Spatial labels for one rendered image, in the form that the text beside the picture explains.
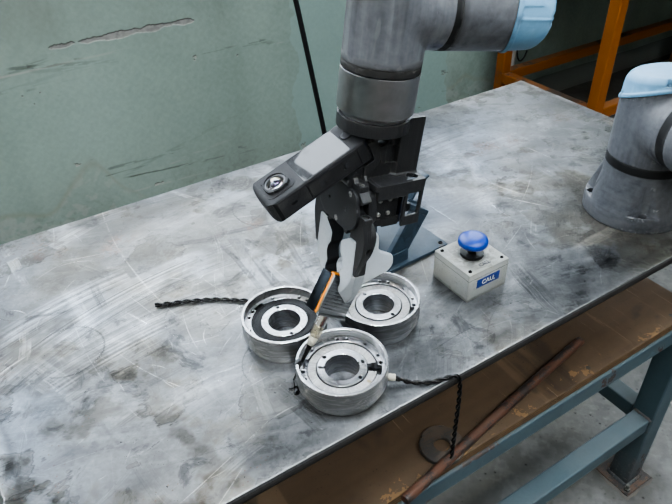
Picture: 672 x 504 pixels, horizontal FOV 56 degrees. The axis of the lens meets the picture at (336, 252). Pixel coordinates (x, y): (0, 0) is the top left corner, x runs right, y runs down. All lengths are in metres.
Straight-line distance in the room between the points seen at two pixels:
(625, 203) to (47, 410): 0.83
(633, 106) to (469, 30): 0.45
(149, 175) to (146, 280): 1.52
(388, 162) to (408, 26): 0.14
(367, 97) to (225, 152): 1.96
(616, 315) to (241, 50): 1.63
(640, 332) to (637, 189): 0.33
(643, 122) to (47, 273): 0.87
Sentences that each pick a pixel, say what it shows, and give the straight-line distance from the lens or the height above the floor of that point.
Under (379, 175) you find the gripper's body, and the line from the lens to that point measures 0.64.
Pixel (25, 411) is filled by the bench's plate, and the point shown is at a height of 0.80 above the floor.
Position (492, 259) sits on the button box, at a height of 0.85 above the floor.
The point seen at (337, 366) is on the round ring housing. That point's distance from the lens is 0.76.
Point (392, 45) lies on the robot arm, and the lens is 0.56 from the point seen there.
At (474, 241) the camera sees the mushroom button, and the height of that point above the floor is 0.87.
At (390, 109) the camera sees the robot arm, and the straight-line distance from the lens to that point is 0.58.
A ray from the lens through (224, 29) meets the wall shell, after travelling 2.37.
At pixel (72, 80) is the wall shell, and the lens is 2.25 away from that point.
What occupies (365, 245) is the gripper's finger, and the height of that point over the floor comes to 1.00.
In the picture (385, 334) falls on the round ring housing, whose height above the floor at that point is 0.83.
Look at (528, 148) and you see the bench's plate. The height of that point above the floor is 0.80.
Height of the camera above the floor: 1.36
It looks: 37 degrees down
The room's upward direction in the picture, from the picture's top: 2 degrees counter-clockwise
